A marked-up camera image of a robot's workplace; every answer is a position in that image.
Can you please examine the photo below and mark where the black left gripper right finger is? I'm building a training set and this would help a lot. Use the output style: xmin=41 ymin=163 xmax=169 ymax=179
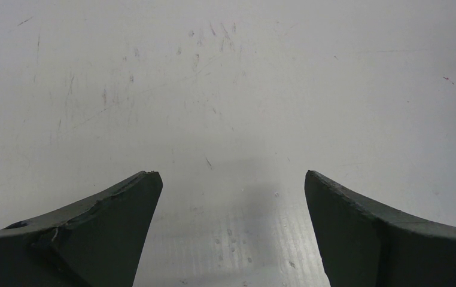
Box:
xmin=305 ymin=170 xmax=456 ymax=286

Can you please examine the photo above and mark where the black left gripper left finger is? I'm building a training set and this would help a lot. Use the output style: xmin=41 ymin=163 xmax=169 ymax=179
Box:
xmin=0 ymin=172 xmax=163 ymax=286

